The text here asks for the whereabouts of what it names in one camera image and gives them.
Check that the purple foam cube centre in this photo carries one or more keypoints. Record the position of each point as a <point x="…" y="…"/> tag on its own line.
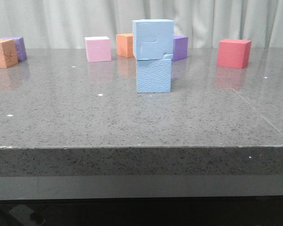
<point x="180" y="47"/>

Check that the purple foam cube left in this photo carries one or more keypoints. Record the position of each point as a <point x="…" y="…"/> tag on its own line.
<point x="20" y="47"/>

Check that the orange foam cube left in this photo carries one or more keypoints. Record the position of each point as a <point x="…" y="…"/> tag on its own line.
<point x="8" y="53"/>

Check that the pink foam cube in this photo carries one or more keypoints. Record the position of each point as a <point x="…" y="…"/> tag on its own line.
<point x="98" y="49"/>

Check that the orange foam cube centre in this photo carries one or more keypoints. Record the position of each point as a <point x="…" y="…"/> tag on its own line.
<point x="125" y="45"/>

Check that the purple foam cube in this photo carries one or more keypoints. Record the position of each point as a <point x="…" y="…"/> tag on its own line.
<point x="180" y="47"/>
<point x="20" y="47"/>

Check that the light blue foam cube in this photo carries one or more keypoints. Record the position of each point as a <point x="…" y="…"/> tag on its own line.
<point x="153" y="76"/>
<point x="153" y="39"/>

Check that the orange foam cube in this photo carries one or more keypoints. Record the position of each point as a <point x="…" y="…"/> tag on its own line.
<point x="125" y="45"/>
<point x="8" y="53"/>

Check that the red foam cube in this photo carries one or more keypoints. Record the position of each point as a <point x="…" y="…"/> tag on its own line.
<point x="233" y="53"/>

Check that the white pleated curtain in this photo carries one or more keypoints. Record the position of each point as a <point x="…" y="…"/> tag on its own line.
<point x="65" y="23"/>

